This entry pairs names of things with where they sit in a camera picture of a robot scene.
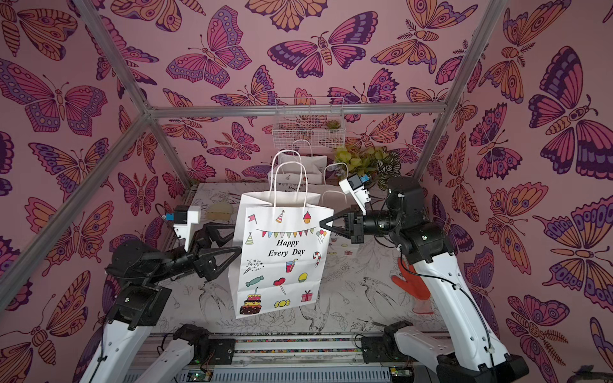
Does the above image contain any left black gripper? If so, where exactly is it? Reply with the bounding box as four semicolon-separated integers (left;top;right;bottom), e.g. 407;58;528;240
149;225;241;287

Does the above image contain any white paper bag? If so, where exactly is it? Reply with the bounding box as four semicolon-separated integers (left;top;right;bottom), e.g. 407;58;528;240
320;178;350;212
268;139;328;190
228;166;334;319

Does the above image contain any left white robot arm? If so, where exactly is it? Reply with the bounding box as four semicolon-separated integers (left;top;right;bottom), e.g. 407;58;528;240
75;223;242;382

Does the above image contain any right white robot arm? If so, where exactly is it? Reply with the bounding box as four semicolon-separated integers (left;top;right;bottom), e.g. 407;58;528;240
320;176;529;382

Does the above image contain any green potted plant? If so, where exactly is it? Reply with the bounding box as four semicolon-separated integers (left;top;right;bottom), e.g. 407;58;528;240
331;146;402;190

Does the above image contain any red rubber glove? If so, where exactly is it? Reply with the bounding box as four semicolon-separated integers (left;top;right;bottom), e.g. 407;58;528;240
391;257;434;315

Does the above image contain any small succulent in basket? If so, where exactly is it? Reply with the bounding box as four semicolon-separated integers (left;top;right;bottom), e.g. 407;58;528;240
326;120;342;130

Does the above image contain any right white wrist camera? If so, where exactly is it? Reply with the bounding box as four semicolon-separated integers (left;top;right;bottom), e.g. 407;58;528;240
338;174;371;215

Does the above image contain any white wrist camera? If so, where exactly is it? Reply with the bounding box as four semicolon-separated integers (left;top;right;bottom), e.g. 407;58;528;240
164;205;201;252
338;174;371;215

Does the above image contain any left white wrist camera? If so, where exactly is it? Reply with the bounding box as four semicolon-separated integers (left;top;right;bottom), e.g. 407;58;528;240
164;205;201;252

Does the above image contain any white wire wall basket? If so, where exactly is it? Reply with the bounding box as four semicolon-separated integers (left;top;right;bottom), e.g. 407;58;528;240
271;96;346;151

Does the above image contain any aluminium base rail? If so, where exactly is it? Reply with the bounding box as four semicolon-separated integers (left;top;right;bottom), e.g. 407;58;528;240
95;332;504;383

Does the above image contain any aluminium frame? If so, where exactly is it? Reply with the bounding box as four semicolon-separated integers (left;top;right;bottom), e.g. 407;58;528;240
1;1;508;309

